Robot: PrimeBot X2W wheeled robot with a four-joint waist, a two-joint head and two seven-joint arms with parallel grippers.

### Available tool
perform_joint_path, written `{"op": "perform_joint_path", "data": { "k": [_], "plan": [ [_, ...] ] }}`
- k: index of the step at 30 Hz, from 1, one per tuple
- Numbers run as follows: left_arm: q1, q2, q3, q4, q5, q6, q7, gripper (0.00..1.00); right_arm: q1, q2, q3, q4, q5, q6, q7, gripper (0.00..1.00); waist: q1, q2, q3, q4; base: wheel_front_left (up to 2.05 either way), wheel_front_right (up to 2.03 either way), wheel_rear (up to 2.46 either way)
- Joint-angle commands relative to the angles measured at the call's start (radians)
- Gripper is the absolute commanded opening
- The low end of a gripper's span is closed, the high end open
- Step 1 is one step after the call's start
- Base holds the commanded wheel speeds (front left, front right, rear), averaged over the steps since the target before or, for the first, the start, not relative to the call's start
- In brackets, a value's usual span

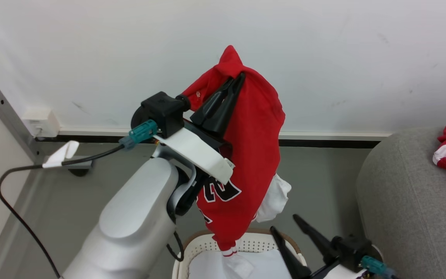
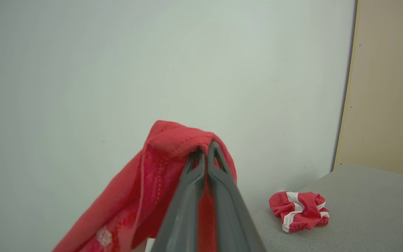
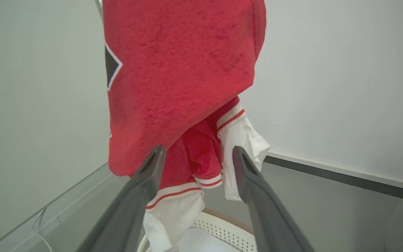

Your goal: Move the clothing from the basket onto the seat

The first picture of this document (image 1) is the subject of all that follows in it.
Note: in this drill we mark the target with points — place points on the black partition foot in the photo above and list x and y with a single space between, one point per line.
79 173

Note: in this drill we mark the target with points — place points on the teal left camera connector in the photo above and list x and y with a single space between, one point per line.
139 133

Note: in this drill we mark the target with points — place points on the white cloth garment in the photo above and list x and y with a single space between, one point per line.
275 197

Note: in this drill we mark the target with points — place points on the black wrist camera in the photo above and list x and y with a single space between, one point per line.
352 250
161 110

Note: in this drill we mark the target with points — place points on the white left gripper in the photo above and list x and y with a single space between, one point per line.
196 153

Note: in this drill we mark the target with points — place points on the white plastic laundry basket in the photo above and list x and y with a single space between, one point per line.
259 244

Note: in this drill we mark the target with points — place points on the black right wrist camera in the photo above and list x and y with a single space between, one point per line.
352 250

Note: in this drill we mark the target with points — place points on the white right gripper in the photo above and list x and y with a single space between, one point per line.
339 271

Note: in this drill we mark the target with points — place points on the red numbered basketball jersey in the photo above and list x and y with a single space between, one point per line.
254 139

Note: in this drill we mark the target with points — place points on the teal camera connector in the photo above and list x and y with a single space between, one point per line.
376 266
139 133

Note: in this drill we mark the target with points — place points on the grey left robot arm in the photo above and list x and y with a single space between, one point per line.
134 221

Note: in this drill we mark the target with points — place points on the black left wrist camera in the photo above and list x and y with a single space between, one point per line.
161 110

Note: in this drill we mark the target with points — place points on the grey metal partition frame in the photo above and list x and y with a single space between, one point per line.
10 116

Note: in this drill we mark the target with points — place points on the teal right camera connector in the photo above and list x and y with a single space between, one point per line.
376 266

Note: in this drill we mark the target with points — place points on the white wall socket box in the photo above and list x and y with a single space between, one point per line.
43 122

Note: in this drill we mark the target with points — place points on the grey upholstered seat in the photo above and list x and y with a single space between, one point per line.
412 209

